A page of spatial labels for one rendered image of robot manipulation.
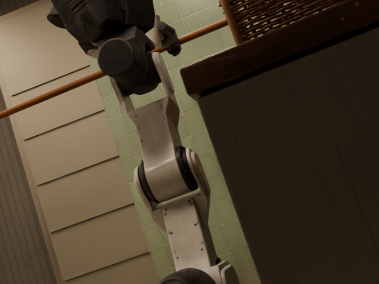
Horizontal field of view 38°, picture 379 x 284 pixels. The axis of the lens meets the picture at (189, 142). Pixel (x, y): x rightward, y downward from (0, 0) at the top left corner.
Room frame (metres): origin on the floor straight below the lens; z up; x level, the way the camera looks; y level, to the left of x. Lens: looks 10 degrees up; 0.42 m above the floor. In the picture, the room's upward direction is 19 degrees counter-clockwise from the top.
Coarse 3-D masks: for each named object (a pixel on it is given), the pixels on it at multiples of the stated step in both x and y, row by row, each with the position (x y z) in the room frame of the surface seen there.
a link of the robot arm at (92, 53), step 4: (80, 44) 2.05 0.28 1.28; (84, 44) 2.05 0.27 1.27; (88, 44) 2.05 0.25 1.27; (84, 48) 2.07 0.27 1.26; (88, 48) 2.07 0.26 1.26; (92, 48) 2.06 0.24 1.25; (96, 48) 2.06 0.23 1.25; (88, 52) 2.09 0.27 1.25; (92, 52) 2.08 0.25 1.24; (96, 52) 2.08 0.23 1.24; (92, 56) 2.12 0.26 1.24; (96, 56) 2.11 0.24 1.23
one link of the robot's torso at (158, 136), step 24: (168, 72) 1.72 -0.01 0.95; (120, 96) 1.69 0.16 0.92; (168, 96) 1.66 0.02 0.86; (144, 120) 1.66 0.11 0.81; (168, 120) 1.66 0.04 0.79; (144, 144) 1.65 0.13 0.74; (168, 144) 1.62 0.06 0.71; (144, 168) 1.61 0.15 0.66; (168, 168) 1.59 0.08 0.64; (144, 192) 1.64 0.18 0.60; (168, 192) 1.62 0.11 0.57
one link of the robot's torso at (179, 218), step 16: (192, 160) 1.61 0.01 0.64; (192, 192) 1.72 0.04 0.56; (208, 192) 1.65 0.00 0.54; (160, 208) 1.65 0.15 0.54; (176, 208) 1.64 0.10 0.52; (192, 208) 1.63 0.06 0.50; (208, 208) 1.68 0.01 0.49; (160, 224) 1.67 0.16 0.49; (176, 224) 1.63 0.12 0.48; (192, 224) 1.62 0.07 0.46; (176, 240) 1.62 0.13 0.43; (192, 240) 1.61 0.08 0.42; (208, 240) 1.65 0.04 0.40; (176, 256) 1.61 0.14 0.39; (192, 256) 1.60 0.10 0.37; (208, 256) 1.59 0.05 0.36
